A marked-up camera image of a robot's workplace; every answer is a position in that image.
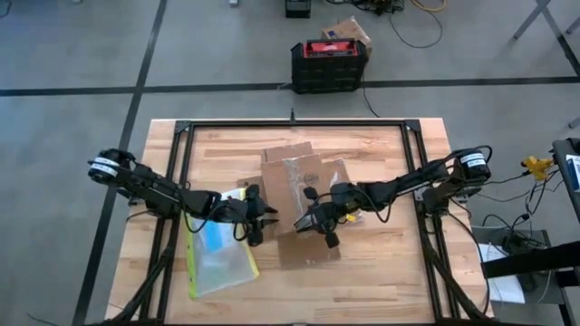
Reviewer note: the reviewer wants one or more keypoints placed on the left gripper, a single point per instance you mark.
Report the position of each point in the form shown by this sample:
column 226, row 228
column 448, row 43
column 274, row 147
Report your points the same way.
column 254, row 213

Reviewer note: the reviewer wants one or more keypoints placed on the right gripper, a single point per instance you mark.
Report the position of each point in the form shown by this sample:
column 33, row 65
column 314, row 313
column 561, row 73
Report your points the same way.
column 335, row 208

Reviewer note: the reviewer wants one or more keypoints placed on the taped brown cardboard box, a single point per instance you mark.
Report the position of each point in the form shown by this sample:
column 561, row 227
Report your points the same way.
column 281, row 181

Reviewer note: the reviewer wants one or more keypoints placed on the blue packet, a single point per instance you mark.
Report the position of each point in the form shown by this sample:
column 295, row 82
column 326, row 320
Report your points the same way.
column 214, row 237

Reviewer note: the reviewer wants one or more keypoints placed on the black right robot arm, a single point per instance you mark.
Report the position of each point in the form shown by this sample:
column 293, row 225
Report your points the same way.
column 408, row 183

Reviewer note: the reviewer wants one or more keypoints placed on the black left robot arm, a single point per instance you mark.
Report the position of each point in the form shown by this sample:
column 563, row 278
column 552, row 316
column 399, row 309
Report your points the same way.
column 154, row 192

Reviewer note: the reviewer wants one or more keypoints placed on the yellow gripper tag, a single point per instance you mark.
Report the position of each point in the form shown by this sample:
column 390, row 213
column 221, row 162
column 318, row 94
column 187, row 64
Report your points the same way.
column 350, row 218

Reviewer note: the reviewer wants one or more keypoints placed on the black and red crate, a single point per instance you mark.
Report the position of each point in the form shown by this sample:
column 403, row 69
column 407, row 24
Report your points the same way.
column 328, row 68

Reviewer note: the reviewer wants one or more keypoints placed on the brown cardboard floor box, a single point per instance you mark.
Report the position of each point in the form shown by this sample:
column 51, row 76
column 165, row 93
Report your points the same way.
column 349, row 31

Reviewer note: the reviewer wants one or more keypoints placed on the white paper sheet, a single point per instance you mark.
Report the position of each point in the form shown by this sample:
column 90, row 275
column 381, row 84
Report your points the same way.
column 503, row 280

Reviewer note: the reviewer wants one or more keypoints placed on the black floor device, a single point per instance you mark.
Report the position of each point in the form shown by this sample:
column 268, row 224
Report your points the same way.
column 297, row 8

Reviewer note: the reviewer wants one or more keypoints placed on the black side bar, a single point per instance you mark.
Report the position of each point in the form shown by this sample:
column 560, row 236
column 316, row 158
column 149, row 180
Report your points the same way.
column 530, row 260

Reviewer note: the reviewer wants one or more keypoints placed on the grey side cart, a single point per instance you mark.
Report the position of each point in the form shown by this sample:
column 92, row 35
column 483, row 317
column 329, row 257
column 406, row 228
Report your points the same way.
column 564, row 190

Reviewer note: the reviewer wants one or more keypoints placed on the blue and white box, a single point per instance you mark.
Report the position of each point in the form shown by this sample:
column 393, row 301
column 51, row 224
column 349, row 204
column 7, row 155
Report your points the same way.
column 573, row 172

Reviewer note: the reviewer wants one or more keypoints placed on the small black post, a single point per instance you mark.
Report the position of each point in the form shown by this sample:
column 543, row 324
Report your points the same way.
column 292, row 115

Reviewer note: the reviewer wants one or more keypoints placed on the black aluminium table frame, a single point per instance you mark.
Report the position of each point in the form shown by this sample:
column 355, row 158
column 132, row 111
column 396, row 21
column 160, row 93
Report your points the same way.
column 181, row 149

